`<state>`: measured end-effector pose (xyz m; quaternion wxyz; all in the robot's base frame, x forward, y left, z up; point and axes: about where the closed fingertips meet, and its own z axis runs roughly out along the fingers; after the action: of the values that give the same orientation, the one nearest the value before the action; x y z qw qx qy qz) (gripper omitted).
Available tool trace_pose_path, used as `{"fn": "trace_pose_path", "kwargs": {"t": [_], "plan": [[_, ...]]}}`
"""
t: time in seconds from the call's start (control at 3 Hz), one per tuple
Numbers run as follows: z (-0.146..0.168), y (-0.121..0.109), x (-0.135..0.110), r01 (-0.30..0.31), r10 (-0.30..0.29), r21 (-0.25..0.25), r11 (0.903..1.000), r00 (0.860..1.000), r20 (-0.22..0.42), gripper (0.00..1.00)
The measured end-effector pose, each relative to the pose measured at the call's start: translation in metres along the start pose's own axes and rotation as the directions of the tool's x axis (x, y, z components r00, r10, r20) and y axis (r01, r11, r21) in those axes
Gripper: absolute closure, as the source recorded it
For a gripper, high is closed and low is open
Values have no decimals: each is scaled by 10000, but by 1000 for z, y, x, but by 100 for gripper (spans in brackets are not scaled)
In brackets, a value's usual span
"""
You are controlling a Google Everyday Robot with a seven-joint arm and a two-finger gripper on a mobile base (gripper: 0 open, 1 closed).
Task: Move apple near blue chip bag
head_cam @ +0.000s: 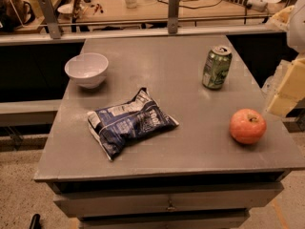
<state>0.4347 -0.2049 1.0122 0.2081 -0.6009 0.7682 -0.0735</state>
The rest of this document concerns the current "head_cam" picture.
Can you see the blue chip bag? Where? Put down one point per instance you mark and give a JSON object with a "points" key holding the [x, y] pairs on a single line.
{"points": [[114, 127]]}

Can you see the clear sanitizer bottle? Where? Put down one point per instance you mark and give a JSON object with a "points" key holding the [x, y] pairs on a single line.
{"points": [[272, 82]]}

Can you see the red apple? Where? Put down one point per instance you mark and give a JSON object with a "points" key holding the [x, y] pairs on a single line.
{"points": [[247, 126]]}

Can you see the grey drawer with handle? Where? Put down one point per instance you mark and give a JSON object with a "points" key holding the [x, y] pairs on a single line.
{"points": [[170, 199]]}

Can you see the white bowl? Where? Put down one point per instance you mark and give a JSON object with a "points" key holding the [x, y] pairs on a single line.
{"points": [[87, 70]]}

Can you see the metal guard rail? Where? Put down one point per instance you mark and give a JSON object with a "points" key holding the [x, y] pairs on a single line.
{"points": [[119, 21]]}

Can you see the green soda can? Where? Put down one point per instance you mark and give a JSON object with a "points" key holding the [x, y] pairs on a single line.
{"points": [[216, 67]]}

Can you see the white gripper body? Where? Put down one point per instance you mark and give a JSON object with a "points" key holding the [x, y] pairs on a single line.
{"points": [[297, 28]]}

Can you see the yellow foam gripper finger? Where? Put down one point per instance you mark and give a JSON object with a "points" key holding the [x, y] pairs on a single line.
{"points": [[288, 87]]}

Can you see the grey power strip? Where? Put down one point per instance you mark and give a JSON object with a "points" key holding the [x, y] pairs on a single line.
{"points": [[258, 5]]}

